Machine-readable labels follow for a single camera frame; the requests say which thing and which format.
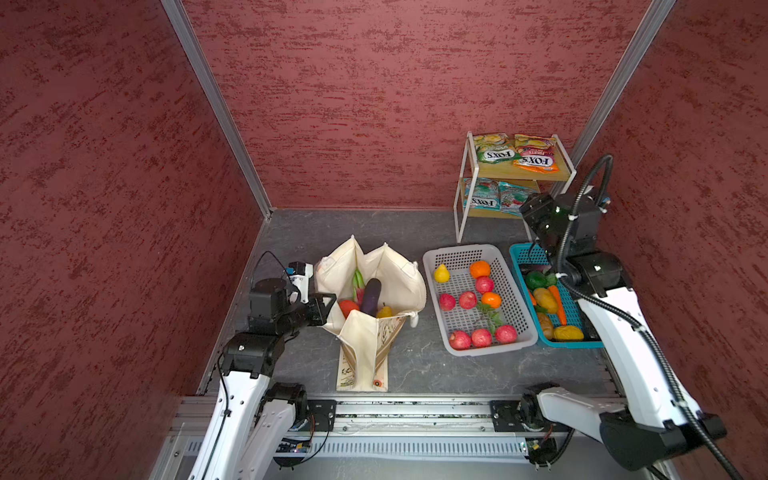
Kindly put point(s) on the orange Fox's candy bag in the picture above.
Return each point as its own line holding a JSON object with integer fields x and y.
{"x": 536, "y": 154}

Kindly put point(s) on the red apple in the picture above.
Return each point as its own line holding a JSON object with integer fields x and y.
{"x": 481, "y": 338}
{"x": 468, "y": 300}
{"x": 447, "y": 302}
{"x": 505, "y": 334}
{"x": 484, "y": 284}
{"x": 460, "y": 340}

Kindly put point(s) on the orange fruit back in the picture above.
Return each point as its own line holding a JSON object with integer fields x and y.
{"x": 480, "y": 269}

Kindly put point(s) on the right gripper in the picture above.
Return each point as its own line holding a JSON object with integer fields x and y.
{"x": 534, "y": 204}

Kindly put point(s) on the red-green Fox's candy bag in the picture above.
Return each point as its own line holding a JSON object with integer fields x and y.
{"x": 512, "y": 197}

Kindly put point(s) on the red tomato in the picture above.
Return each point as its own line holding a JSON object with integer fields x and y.
{"x": 348, "y": 306}

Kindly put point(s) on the red apple front right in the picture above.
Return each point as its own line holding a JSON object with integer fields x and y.
{"x": 505, "y": 334}

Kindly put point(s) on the small orange tangerine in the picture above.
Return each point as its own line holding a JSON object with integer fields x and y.
{"x": 491, "y": 299}

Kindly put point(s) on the teal plastic basket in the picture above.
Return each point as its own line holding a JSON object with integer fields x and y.
{"x": 529, "y": 257}

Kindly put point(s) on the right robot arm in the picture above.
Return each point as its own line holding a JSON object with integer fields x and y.
{"x": 659, "y": 419}

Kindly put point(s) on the yellow bell pepper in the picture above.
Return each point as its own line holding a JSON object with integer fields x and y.
{"x": 545, "y": 301}

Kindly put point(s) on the purple eggplant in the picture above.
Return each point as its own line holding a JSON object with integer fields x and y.
{"x": 372, "y": 294}

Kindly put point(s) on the red apple back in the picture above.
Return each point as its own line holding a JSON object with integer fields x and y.
{"x": 484, "y": 284}

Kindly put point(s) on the red apple front middle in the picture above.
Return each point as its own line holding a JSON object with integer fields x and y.
{"x": 481, "y": 338}

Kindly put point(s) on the white wooden two-tier shelf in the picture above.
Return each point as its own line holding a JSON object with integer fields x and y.
{"x": 471, "y": 170}

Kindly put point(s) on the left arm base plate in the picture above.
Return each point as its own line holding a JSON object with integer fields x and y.
{"x": 315, "y": 415}

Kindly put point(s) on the green Fox's candy bag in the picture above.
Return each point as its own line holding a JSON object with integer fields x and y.
{"x": 495, "y": 148}

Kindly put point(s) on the red apple front left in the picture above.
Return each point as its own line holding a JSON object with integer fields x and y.
{"x": 460, "y": 340}

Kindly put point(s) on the white plastic basket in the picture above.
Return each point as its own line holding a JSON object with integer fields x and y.
{"x": 513, "y": 309}

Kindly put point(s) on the yellow pear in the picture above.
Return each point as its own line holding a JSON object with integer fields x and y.
{"x": 441, "y": 274}

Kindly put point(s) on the aluminium mounting rail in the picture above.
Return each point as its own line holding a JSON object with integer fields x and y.
{"x": 360, "y": 415}

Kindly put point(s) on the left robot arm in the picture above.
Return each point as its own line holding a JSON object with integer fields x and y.
{"x": 252, "y": 413}

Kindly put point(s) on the orange carrot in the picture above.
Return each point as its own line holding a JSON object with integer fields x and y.
{"x": 561, "y": 315}

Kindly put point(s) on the red apple middle left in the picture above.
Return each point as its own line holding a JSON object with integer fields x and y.
{"x": 447, "y": 302}

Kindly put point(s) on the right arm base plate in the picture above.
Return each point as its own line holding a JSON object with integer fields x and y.
{"x": 507, "y": 417}

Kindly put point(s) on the green leafy sprig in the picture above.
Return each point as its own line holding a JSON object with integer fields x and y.
{"x": 492, "y": 316}

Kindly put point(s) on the pink dragon fruit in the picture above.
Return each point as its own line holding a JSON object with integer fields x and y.
{"x": 359, "y": 285}

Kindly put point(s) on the cream canvas tote bag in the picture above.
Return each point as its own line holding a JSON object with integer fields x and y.
{"x": 366, "y": 340}

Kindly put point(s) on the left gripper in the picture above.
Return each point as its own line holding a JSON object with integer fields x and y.
{"x": 317, "y": 303}

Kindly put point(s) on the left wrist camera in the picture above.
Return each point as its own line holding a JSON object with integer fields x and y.
{"x": 300, "y": 275}

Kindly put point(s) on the green bell pepper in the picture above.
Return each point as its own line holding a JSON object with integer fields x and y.
{"x": 535, "y": 280}

